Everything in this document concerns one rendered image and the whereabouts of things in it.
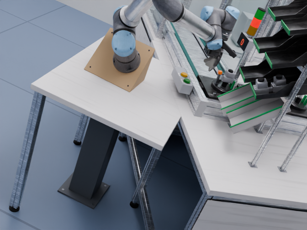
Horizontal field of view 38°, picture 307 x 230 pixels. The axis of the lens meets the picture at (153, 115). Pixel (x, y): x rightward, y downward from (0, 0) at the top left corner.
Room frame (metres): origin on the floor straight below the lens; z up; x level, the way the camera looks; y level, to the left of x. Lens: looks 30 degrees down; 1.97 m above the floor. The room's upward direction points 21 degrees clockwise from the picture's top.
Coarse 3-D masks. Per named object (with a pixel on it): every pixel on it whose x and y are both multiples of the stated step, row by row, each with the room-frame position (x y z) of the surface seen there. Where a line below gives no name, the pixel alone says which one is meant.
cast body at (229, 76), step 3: (228, 69) 2.31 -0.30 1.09; (231, 69) 2.32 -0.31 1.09; (225, 72) 2.31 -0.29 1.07; (228, 72) 2.29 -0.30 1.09; (231, 72) 2.30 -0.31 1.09; (222, 75) 2.30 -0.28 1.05; (225, 75) 2.30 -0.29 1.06; (228, 75) 2.29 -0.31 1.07; (231, 75) 2.29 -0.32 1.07; (234, 75) 2.30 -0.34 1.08; (222, 78) 2.29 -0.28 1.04; (225, 78) 2.28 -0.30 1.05; (228, 78) 2.29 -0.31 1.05; (231, 78) 2.29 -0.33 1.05; (222, 81) 2.28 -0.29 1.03; (225, 81) 2.28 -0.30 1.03; (228, 81) 2.29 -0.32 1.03; (231, 81) 2.30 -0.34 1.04
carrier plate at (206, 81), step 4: (200, 76) 2.36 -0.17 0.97; (204, 76) 2.39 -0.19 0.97; (200, 80) 2.32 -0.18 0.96; (204, 80) 2.33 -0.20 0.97; (208, 80) 2.35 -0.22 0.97; (212, 80) 2.37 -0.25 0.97; (204, 84) 2.28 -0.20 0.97; (208, 84) 2.30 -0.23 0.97; (204, 88) 2.24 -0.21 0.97; (208, 88) 2.25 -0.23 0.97; (208, 92) 2.20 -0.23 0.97; (212, 92) 2.22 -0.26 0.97; (216, 92) 2.24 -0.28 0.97; (208, 96) 2.16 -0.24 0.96; (212, 96) 2.17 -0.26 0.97; (216, 96) 2.19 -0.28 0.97
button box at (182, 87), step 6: (174, 72) 2.36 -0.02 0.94; (180, 72) 2.34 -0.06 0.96; (186, 72) 2.37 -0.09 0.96; (174, 78) 2.33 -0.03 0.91; (180, 78) 2.25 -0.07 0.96; (180, 84) 2.22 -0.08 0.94; (186, 84) 2.21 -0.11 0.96; (192, 84) 2.24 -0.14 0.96; (180, 90) 2.20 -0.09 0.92; (186, 90) 2.21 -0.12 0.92
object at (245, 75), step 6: (264, 60) 2.11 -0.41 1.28; (246, 66) 2.10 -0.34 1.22; (252, 66) 2.10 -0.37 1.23; (258, 66) 2.11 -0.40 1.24; (264, 66) 2.12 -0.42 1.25; (240, 72) 2.06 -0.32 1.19; (246, 72) 2.08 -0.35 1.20; (252, 72) 2.07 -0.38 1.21; (258, 72) 2.07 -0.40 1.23; (264, 72) 2.07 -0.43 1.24; (270, 72) 1.99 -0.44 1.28; (276, 72) 1.99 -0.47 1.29; (246, 78) 1.97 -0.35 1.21; (252, 78) 1.98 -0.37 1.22; (270, 78) 1.99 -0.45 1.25
